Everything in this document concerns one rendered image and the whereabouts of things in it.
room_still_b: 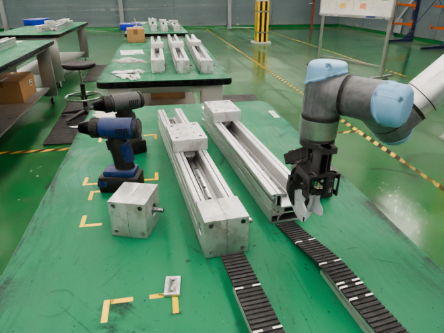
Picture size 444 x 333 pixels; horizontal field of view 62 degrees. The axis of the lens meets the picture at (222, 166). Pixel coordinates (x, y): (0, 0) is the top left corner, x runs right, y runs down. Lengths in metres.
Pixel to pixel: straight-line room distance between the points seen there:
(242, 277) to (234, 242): 0.11
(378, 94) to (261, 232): 0.43
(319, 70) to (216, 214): 0.36
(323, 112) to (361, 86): 0.09
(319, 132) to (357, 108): 0.09
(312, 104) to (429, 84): 0.22
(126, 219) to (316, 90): 0.51
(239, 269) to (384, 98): 0.41
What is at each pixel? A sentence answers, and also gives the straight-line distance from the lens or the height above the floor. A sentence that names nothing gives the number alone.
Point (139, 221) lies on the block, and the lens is 0.89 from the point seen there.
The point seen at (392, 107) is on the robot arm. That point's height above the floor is 1.14.
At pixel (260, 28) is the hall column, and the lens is 11.08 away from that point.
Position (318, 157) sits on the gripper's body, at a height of 1.02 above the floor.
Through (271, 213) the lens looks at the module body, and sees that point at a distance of 0.94.
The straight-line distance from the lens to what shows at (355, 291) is 0.76.
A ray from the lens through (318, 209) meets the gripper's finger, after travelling 0.85.
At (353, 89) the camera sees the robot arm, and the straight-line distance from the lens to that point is 0.70.
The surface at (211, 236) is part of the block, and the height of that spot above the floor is 0.84.
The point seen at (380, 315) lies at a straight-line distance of 0.73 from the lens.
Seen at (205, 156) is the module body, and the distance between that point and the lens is 1.12.
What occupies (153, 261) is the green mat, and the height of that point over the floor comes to 0.78.
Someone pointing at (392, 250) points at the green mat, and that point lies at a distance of 0.95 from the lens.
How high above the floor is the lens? 1.31
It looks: 25 degrees down
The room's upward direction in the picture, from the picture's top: straight up
